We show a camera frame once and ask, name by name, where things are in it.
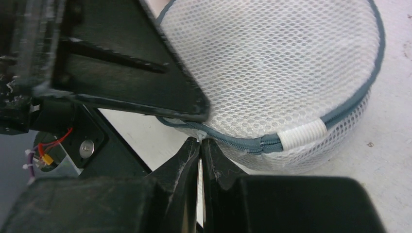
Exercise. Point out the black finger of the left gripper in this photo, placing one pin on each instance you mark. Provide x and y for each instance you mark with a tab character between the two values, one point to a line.
117	57

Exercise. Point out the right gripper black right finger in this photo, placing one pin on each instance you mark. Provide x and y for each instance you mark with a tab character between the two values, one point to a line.
236	202

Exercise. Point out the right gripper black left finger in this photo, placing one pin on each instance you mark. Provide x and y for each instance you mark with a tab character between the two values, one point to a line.
162	202

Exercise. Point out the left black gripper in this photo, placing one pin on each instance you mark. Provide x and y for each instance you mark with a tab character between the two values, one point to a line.
31	66

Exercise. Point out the white mesh laundry bag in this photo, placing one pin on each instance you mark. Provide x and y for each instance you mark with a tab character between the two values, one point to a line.
288	80

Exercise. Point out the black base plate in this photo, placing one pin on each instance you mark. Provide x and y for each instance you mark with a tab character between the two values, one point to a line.
78	141

